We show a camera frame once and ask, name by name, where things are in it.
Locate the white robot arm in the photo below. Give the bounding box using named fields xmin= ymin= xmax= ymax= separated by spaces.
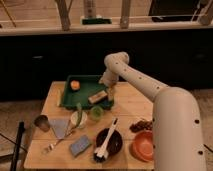
xmin=101 ymin=52 xmax=207 ymax=171

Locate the green plastic cup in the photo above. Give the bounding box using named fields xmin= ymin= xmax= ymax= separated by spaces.
xmin=90 ymin=106 xmax=104 ymax=121

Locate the white dish brush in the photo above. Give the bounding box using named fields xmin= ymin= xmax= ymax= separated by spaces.
xmin=94 ymin=118 xmax=118 ymax=163

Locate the black pole stand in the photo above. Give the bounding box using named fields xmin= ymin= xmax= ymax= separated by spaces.
xmin=10 ymin=121 xmax=25 ymax=171

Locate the dark green box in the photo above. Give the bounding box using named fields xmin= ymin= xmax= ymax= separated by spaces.
xmin=82 ymin=18 xmax=112 ymax=25

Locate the orange bowl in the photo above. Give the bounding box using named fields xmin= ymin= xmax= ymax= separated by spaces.
xmin=132 ymin=131 xmax=154 ymax=162

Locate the grey cloth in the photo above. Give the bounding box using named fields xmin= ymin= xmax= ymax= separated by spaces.
xmin=50 ymin=119 xmax=69 ymax=139

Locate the metal cup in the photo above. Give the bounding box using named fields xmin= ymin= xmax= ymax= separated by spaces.
xmin=34 ymin=115 xmax=50 ymax=132

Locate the green bean pod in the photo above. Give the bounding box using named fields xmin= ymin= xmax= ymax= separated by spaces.
xmin=76 ymin=103 xmax=82 ymax=128

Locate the black monitor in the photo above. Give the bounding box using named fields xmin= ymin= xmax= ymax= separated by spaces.
xmin=149 ymin=0 xmax=199 ymax=22

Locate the blue sponge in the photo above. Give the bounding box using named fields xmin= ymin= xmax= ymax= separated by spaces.
xmin=70 ymin=135 xmax=91 ymax=157

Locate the orange fruit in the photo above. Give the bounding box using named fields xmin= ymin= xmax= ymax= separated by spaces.
xmin=70 ymin=80 xmax=80 ymax=91

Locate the wooden block eraser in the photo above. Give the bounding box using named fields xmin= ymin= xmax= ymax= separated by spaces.
xmin=88 ymin=90 xmax=107 ymax=104

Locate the green plastic tray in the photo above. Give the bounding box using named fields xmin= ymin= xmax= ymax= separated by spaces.
xmin=61 ymin=75 xmax=107 ymax=110

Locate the dark grape bunch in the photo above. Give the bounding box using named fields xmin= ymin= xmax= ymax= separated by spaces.
xmin=130 ymin=120 xmax=153 ymax=133

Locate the dark purple plate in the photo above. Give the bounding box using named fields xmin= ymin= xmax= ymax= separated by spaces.
xmin=96 ymin=128 xmax=123 ymax=156

